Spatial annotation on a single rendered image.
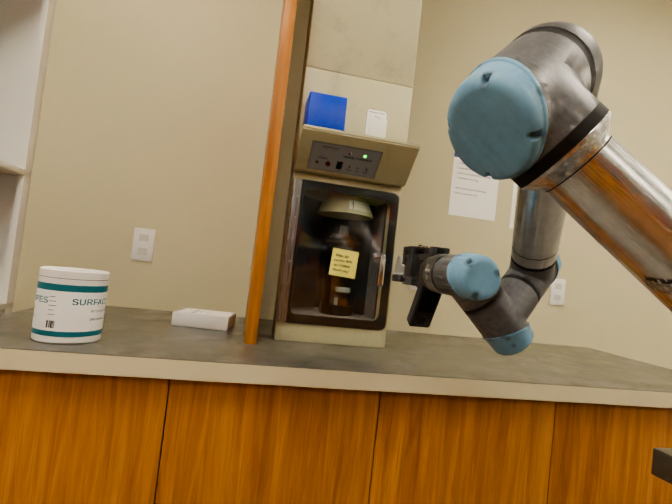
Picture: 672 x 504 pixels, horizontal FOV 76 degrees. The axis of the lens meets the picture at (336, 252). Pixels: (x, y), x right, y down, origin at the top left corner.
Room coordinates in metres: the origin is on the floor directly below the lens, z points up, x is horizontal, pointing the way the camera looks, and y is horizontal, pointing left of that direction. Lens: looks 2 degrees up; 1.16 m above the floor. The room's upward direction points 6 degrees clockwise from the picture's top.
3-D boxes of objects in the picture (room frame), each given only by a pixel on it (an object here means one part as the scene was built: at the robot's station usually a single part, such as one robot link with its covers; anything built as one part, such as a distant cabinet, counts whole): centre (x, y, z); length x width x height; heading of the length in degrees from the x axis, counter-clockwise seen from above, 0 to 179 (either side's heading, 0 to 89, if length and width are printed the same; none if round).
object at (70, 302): (0.94, 0.55, 1.02); 0.13 x 0.13 x 0.15
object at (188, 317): (1.31, 0.37, 0.96); 0.16 x 0.12 x 0.04; 93
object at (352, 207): (1.23, -0.02, 1.19); 0.30 x 0.01 x 0.40; 101
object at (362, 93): (1.36, 0.01, 1.33); 0.32 x 0.25 x 0.77; 101
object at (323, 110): (1.16, 0.07, 1.56); 0.10 x 0.10 x 0.09; 11
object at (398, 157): (1.18, -0.03, 1.46); 0.32 x 0.11 x 0.10; 101
